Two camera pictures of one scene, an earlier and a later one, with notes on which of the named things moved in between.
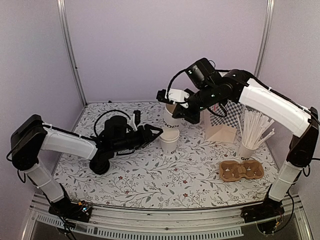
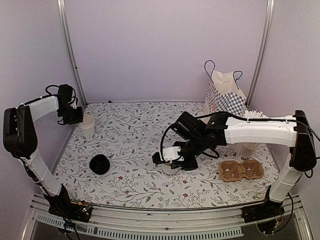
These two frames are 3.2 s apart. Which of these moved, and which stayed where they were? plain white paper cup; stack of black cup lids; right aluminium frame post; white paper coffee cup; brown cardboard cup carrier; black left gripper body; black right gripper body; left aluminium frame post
Moved: plain white paper cup; black left gripper body; white paper coffee cup; black right gripper body
Stayed: right aluminium frame post; stack of black cup lids; left aluminium frame post; brown cardboard cup carrier
